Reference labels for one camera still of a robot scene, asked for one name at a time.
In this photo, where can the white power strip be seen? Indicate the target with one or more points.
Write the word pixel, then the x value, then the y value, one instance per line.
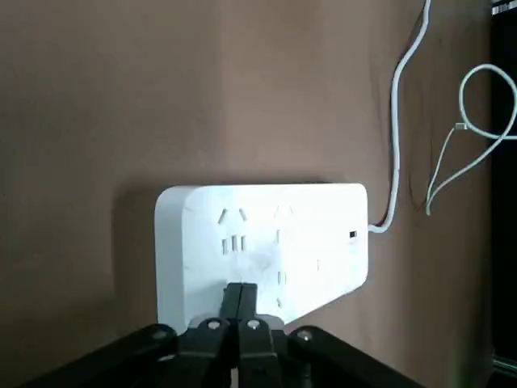
pixel 307 226

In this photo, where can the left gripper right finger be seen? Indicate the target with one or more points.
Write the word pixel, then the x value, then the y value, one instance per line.
pixel 262 355

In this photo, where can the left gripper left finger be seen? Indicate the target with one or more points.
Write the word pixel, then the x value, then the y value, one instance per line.
pixel 194 351

